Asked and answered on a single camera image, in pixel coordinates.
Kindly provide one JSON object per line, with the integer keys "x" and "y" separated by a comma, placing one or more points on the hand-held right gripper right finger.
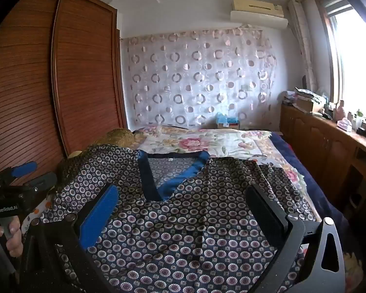
{"x": 265, "y": 213}

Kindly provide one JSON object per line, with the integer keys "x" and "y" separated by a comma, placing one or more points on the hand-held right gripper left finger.
{"x": 99, "y": 216}

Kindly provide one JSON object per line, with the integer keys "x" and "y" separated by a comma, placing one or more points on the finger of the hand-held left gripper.
{"x": 42, "y": 181}
{"x": 24, "y": 169}

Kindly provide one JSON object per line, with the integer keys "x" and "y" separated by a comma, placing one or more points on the circle-print dark shirt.
{"x": 177, "y": 219}

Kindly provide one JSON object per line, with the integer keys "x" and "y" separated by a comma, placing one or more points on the person's left hand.
{"x": 16, "y": 238}

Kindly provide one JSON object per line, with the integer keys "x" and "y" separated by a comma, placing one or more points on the navy blue blanket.
{"x": 299, "y": 161}

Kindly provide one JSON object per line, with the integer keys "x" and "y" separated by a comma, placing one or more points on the golden yellow pillow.
{"x": 119, "y": 137}

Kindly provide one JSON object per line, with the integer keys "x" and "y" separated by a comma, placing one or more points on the wooden low cabinet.
{"x": 317, "y": 140}

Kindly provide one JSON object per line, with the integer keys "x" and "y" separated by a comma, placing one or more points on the cardboard box with blue cloth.
{"x": 228, "y": 123}

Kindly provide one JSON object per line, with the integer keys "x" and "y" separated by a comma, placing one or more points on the floral quilt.
{"x": 195, "y": 143}

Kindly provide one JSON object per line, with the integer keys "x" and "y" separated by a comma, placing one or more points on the wooden slatted wardrobe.
{"x": 79, "y": 82}

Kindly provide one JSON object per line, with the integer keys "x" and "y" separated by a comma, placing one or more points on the plain cardboard box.
{"x": 308, "y": 105}

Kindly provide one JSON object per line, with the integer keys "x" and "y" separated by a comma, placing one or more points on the pink tissue pack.
{"x": 344, "y": 125}

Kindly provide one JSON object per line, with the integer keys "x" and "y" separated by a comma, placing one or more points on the pile of papers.
{"x": 305, "y": 93}

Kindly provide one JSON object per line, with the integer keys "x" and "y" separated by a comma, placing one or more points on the small black box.
{"x": 362, "y": 131}

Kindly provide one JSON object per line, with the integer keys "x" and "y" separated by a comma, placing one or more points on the pink jug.
{"x": 341, "y": 110}

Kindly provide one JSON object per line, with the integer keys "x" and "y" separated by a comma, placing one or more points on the green-capped bottle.
{"x": 359, "y": 120}

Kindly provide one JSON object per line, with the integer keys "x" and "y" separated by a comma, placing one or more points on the circle-patterned sheer curtain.
{"x": 201, "y": 82}

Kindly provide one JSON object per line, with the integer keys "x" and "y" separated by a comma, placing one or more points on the beige window curtain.
{"x": 303, "y": 42}

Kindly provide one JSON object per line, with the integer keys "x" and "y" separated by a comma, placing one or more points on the wall air conditioner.
{"x": 256, "y": 9}

